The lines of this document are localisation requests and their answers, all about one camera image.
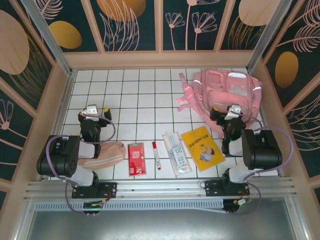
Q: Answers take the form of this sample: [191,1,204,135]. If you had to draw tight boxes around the pink student backpack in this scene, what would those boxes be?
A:
[176,69,265,140]

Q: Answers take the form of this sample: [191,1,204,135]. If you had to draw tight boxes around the peach fabric pencil case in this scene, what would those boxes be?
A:
[77,141,126,171]

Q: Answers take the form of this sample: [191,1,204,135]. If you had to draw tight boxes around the yellow picture book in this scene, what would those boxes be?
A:
[180,125,226,173]

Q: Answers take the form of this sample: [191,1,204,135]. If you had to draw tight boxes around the red packet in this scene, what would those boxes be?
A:
[127,142,148,177]

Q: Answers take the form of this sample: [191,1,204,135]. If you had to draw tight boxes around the clear ruler packet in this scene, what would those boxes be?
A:
[162,130,193,178]

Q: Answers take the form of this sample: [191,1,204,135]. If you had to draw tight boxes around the red and white marker pen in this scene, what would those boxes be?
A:
[152,141,162,170]

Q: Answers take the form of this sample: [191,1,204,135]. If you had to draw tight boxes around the small green circuit board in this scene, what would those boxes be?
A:
[82,199,111,210]
[234,197,252,206]

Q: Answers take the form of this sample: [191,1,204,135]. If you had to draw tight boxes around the grey metal sheet panel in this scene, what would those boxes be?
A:
[13,197,310,240]

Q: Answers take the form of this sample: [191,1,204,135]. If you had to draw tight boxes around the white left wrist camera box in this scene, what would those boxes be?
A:
[81,103,100,121]

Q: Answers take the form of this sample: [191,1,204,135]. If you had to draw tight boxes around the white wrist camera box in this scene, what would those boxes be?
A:
[81,103,100,121]
[226,104,243,120]

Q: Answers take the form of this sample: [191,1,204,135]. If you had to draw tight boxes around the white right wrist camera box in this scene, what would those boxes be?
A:
[226,104,243,120]

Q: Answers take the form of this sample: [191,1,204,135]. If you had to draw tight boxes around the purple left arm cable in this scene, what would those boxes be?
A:
[45,113,117,216]

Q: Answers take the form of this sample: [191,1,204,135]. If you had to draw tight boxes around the aluminium side rail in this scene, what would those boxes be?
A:
[37,70,77,181]

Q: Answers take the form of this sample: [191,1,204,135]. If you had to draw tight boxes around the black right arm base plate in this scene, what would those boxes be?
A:
[204,179,251,198]

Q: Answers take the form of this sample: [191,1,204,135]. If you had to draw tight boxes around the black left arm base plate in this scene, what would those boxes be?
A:
[71,181,118,200]

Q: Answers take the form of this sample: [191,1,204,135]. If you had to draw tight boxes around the aluminium frame post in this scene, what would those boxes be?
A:
[246,0,293,72]
[20,0,74,74]

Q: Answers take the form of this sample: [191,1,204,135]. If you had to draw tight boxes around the aluminium mounting rail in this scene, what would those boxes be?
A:
[23,176,299,201]

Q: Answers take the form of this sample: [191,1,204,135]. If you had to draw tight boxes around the grey slotted cable duct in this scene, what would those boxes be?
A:
[34,201,227,211]

